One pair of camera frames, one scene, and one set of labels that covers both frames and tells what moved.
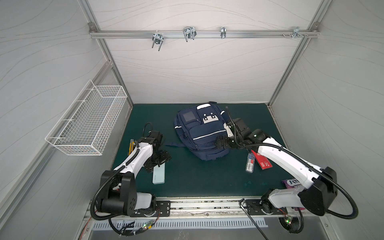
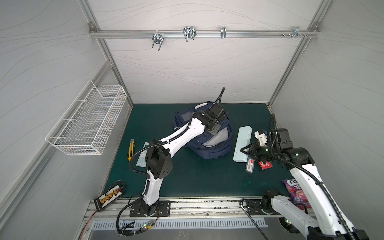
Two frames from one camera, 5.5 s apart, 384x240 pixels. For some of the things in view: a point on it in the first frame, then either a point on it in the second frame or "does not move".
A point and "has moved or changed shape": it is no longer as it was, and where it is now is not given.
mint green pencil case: x=158 y=174 has moved or changed shape
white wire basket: x=86 y=126 does not move
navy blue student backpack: x=197 y=128 does not move
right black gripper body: x=226 y=141 → x=255 y=150
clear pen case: x=250 y=162 does not move
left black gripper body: x=158 y=158 → x=214 y=124
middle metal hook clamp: x=189 y=32 does not move
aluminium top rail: x=255 y=34 does not move
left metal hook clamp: x=158 y=39 does not move
